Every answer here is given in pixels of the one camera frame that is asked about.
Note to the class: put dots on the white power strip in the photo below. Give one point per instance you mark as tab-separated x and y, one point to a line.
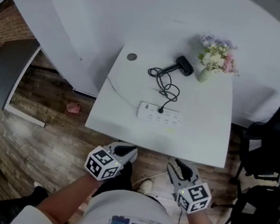
159	114

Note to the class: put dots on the round grey desk grommet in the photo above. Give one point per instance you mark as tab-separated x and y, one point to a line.
131	56

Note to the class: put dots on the person's white printed shirt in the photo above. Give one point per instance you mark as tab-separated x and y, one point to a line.
129	217

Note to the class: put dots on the person's black trouser leg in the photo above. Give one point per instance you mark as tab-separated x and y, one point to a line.
121	181

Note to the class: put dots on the black hair dryer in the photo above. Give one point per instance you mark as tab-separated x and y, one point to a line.
183	65

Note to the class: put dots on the person's left forearm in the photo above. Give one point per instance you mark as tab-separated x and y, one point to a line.
67	198

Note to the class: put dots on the pastel flower bouquet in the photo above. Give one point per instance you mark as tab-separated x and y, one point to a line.
218	56

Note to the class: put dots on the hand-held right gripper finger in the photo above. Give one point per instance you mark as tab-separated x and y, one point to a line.
174	175
189	170

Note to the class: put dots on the grey cabinet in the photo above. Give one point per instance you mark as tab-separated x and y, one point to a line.
5	70

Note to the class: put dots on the pink crumpled scrap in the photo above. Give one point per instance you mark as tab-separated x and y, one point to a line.
73	107

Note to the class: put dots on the person's white shoe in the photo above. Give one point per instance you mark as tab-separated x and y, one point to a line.
146	185

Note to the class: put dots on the pale green vase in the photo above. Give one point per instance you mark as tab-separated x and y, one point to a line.
204	75

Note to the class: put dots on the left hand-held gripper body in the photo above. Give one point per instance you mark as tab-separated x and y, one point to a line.
101	164

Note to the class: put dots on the black office chair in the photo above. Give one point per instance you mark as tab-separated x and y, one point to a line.
268	143
262	216

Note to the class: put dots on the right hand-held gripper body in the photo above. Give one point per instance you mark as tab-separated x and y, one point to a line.
193	197

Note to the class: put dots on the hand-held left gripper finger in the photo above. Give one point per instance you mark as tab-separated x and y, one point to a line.
122	146
129	156

